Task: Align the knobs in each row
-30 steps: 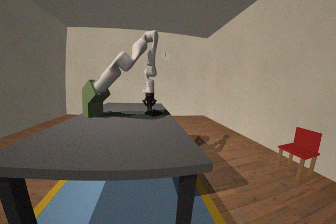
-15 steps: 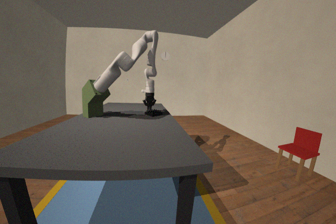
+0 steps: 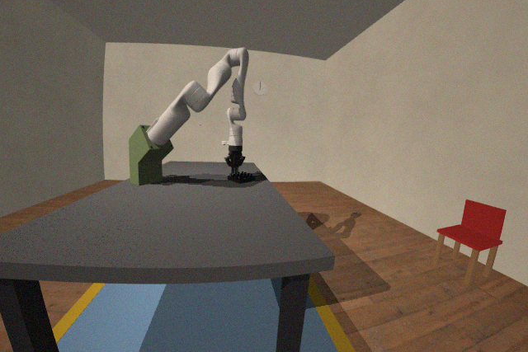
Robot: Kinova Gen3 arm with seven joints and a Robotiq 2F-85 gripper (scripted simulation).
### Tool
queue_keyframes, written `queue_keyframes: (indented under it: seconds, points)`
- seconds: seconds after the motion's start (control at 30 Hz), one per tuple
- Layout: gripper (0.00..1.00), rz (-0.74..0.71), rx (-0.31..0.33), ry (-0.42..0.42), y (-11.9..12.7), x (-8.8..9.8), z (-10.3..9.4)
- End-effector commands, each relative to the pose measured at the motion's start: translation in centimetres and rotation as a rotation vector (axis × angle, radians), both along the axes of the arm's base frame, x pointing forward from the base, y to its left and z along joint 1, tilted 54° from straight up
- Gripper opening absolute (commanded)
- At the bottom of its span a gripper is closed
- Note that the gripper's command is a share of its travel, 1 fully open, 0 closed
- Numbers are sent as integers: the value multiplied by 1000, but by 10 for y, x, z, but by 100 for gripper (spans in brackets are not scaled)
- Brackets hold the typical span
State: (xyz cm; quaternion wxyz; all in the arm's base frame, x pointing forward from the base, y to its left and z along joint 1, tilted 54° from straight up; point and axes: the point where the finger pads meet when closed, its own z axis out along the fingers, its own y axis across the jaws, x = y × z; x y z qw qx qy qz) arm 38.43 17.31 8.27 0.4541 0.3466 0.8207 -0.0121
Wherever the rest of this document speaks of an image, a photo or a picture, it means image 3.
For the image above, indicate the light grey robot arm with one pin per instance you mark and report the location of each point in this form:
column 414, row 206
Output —
column 197, row 98

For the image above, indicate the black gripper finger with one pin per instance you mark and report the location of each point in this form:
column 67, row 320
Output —
column 239, row 163
column 230, row 163

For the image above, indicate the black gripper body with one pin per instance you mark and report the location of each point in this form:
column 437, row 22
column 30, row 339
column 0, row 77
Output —
column 235, row 150

